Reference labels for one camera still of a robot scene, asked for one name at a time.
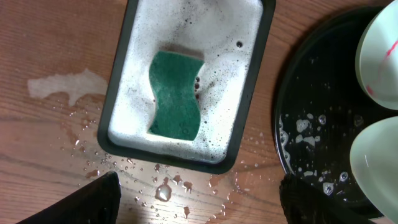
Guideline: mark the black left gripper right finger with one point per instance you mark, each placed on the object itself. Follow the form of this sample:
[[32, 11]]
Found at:
[[304, 204]]

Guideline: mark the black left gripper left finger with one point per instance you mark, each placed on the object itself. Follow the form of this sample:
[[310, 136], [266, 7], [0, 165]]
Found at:
[[97, 202]]

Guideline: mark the yellow plate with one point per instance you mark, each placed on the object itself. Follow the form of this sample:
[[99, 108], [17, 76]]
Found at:
[[373, 160]]

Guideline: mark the green sponge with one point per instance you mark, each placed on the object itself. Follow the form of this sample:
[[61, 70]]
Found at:
[[172, 78]]

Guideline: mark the round black tray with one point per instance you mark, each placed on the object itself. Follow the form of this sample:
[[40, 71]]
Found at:
[[320, 108]]

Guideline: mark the black rectangular soapy tray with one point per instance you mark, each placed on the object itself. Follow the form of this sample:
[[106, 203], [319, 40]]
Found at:
[[229, 36]]

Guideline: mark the far mint green plate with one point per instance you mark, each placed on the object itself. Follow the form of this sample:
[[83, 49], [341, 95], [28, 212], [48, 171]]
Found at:
[[376, 58]]

